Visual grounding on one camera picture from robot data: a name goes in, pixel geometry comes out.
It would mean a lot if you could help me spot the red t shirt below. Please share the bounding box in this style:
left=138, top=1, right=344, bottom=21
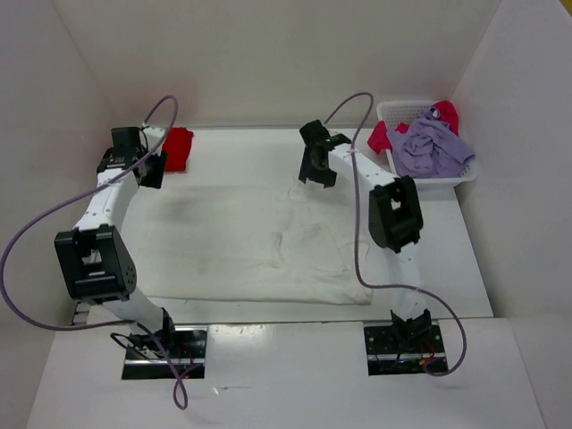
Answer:
left=163, top=127, right=194, bottom=172

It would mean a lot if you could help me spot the white t shirt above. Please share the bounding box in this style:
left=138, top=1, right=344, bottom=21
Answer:
left=122, top=181, right=372, bottom=306

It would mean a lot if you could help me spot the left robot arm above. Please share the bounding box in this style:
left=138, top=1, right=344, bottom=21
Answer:
left=55, top=124, right=179, bottom=358

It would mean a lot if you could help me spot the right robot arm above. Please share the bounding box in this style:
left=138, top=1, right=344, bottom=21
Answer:
left=299, top=120, right=432, bottom=353

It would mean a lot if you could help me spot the pink t shirt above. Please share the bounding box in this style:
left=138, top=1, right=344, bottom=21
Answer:
left=367, top=100, right=459, bottom=155

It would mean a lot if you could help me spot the lavender t shirt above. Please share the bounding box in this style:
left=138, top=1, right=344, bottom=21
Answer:
left=387, top=106, right=475, bottom=179

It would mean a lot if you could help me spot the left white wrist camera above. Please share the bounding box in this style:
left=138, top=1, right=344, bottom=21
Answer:
left=139, top=123, right=168, bottom=154

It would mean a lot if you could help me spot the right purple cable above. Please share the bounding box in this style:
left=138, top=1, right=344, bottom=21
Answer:
left=323, top=91, right=470, bottom=378

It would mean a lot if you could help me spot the purple cable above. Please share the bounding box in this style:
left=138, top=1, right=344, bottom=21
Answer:
left=0, top=94, right=205, bottom=411
left=323, top=91, right=470, bottom=378

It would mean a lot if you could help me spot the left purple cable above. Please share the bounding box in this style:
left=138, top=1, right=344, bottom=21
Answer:
left=0, top=94, right=205, bottom=411

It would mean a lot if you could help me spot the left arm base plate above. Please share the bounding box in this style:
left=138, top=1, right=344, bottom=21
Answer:
left=111, top=325, right=208, bottom=381

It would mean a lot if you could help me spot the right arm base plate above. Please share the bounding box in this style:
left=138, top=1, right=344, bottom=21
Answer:
left=363, top=322, right=449, bottom=376

